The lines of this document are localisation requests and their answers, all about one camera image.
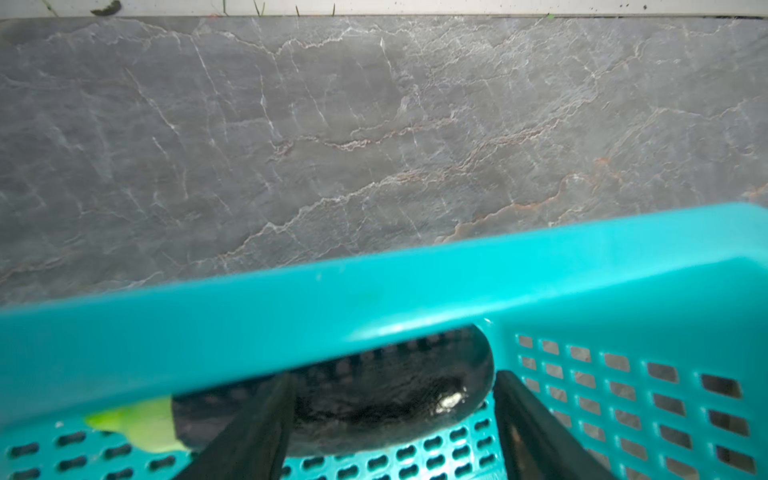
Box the teal plastic basket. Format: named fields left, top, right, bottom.
left=1, top=203, right=767, bottom=479

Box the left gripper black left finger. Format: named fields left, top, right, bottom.
left=175, top=373, right=296, bottom=480

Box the dark toy eggplant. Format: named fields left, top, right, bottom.
left=85, top=326, right=495, bottom=458

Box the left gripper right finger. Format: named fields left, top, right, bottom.
left=493, top=370, right=614, bottom=479

